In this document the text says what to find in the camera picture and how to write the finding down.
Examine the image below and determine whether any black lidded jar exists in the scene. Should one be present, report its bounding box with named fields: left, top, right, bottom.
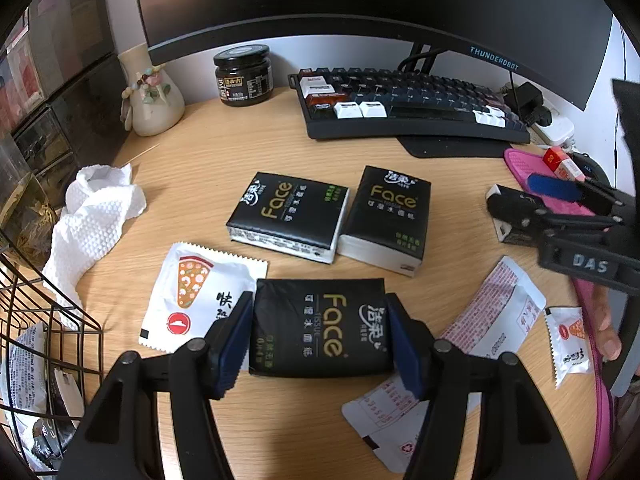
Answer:
left=214, top=45, right=273, bottom=108

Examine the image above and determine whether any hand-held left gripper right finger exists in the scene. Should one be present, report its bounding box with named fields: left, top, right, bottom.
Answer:
left=387, top=292, right=583, bottom=480

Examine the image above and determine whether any person's right hand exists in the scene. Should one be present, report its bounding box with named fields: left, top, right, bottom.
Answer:
left=580, top=280, right=623, bottom=363

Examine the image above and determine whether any black mechanical keyboard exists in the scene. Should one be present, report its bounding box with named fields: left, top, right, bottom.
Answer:
left=287, top=66, right=532, bottom=145

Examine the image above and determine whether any black wire basket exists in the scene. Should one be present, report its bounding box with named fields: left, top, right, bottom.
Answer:
left=0, top=230, right=103, bottom=480

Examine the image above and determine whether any black desk pad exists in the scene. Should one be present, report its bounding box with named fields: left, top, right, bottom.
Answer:
left=402, top=135, right=521, bottom=158

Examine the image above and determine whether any black power adapter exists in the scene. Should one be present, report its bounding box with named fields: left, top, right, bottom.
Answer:
left=510, top=82, right=553, bottom=126

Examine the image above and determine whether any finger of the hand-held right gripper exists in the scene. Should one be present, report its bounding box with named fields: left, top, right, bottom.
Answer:
left=486, top=184, right=616, bottom=248
left=527, top=172, right=631, bottom=221

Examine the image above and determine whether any small red box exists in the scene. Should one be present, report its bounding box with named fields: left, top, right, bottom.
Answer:
left=543, top=147, right=586, bottom=183

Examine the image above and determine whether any wooden toothpick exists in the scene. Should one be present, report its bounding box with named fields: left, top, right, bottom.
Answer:
left=127, top=143, right=161, bottom=163

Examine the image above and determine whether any small white sauce packet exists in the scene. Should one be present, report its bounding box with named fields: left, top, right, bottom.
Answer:
left=544, top=306, right=598, bottom=390

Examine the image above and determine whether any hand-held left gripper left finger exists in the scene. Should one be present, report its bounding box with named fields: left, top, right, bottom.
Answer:
left=57, top=290, right=256, bottom=480

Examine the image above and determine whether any white medicine packet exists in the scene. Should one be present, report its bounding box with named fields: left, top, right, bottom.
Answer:
left=440, top=256, right=547, bottom=361
left=341, top=372, right=438, bottom=475

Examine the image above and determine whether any pink silicone mat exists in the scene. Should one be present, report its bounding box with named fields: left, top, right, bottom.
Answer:
left=503, top=147, right=601, bottom=216

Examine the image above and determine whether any clear glass cup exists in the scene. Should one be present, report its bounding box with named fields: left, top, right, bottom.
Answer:
left=0, top=135, right=56, bottom=261

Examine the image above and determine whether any large white sauce packet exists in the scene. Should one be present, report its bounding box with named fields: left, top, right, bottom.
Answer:
left=138, top=242, right=268, bottom=353

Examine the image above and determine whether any wooden desktop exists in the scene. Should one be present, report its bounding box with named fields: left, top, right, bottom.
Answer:
left=42, top=85, right=616, bottom=480

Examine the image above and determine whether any black curved monitor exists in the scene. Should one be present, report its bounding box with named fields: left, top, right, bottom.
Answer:
left=131, top=0, right=615, bottom=111

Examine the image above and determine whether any white power strip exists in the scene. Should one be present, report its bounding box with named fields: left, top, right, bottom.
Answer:
left=530, top=105, right=576, bottom=146

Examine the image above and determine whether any white paper towel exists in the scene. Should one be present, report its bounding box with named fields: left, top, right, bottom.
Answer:
left=42, top=164, right=148, bottom=331

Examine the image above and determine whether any cream ceramic vase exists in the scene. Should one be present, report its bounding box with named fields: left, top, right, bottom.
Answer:
left=117, top=44, right=186, bottom=137

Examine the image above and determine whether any dark transparent cosmetic organizer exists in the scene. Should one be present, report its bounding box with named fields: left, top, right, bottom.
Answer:
left=0, top=0, right=131, bottom=171

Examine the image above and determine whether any black computer mouse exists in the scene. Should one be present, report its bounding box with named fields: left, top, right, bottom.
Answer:
left=570, top=151, right=612, bottom=183

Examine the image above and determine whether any white printed packet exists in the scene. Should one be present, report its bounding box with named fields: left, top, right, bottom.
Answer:
left=7, top=322, right=68, bottom=416

